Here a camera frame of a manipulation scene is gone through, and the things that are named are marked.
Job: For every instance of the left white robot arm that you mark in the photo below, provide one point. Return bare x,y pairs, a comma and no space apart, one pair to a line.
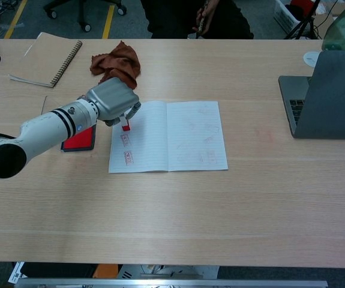
46,129

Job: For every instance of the white printed sheet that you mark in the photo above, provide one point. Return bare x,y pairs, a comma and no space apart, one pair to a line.
16,273

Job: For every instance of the red object in basket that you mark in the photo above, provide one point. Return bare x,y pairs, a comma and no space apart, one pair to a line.
301,6

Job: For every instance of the orange object under table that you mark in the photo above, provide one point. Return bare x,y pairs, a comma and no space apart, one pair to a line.
104,271

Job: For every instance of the small red white stamp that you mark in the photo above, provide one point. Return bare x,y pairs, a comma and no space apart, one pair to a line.
126,127

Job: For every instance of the open lined notebook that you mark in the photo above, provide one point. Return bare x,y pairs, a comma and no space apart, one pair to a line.
175,138

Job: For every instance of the aluminium rail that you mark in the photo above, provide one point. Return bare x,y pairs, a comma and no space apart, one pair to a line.
190,284

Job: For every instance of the brown crumpled cloth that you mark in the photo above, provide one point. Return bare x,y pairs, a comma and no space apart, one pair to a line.
118,63

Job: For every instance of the cardboard box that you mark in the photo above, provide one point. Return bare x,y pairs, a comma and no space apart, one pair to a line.
325,21

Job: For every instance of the white round desk grommet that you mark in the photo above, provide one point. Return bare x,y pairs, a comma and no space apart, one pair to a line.
310,58

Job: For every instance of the kraft spiral notebook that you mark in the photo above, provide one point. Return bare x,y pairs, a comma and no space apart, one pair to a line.
43,60

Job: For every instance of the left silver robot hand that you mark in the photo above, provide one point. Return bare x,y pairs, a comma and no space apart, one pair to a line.
112,99

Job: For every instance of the black office chair base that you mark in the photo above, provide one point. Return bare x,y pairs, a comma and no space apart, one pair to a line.
83,10

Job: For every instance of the black tripod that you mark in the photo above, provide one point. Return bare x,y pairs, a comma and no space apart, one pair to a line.
302,25

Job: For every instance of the red ink pad clear lid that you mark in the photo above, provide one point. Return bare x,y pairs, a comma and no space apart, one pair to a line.
82,141

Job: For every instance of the white plastic basket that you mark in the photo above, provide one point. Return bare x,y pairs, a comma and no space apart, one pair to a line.
286,18

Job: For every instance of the grey laptop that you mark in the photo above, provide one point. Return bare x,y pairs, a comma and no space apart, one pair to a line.
334,96

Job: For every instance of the green translucent plastic bottle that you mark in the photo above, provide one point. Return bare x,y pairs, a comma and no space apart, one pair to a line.
343,33

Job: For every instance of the grey equipment under table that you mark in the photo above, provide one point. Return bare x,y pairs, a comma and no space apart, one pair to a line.
166,271

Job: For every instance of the seated person in black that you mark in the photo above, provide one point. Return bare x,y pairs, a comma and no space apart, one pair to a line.
166,18

